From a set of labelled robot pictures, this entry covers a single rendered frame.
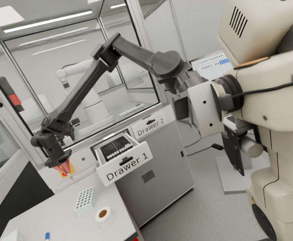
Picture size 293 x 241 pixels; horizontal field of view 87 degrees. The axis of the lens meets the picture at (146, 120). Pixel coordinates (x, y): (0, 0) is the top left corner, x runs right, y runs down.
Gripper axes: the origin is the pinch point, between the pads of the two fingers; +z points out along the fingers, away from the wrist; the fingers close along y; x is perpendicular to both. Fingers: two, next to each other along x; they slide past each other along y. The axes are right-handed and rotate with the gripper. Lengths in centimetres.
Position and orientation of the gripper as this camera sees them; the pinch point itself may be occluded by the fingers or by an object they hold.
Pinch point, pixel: (67, 172)
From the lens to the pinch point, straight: 83.5
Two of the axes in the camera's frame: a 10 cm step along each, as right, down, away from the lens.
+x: 2.4, 2.8, -9.3
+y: -9.2, 3.6, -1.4
